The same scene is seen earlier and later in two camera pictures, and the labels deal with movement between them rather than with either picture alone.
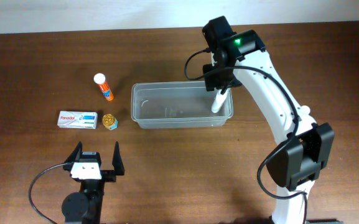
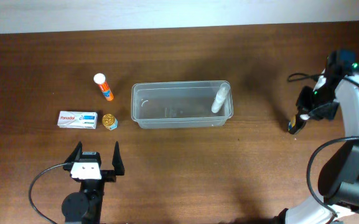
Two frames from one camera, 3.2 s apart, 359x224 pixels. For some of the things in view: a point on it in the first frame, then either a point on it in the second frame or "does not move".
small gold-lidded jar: (109, 121) does not move
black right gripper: (218, 82) → (305, 101)
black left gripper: (108, 177) does not move
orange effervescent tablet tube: (99, 79) does not move
